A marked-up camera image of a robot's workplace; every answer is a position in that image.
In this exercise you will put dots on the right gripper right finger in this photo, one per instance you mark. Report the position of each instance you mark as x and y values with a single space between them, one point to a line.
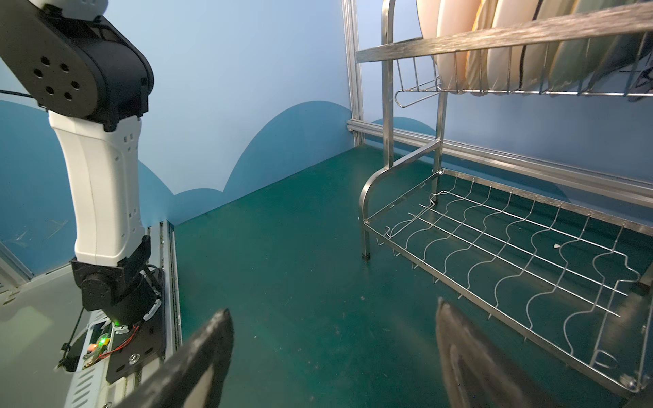
475 372

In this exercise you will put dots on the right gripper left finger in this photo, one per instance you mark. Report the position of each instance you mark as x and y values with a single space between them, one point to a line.
194 376

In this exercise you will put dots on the chrome wire dish rack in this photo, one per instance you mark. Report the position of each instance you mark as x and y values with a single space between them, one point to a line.
575 281

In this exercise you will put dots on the orange sunburst plate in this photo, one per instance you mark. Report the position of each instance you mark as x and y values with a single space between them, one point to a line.
503 64

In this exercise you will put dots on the pale green flower plate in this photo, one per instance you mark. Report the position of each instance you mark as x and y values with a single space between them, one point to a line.
574 60

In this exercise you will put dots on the large pale green plate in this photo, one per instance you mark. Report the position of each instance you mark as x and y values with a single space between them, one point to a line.
610 53

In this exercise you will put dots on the white plate black cloud line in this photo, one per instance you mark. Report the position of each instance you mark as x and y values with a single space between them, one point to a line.
455 16

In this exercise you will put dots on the cream floral plate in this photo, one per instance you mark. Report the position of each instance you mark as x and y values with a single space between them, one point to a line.
536 59

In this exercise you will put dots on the white plate dark lettered rim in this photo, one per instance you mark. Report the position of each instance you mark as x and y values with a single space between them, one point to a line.
428 17

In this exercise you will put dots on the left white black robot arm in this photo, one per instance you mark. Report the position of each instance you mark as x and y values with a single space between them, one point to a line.
95 85

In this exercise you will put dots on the left circuit board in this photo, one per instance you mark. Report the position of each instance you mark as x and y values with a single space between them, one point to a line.
95 351

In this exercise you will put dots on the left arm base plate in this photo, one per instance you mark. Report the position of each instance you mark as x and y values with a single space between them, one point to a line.
139 329

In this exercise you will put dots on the rear aluminium frame bar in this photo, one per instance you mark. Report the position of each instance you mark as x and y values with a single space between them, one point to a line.
606 185

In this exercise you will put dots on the left aluminium frame post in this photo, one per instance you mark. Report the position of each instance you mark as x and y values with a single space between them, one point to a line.
351 47

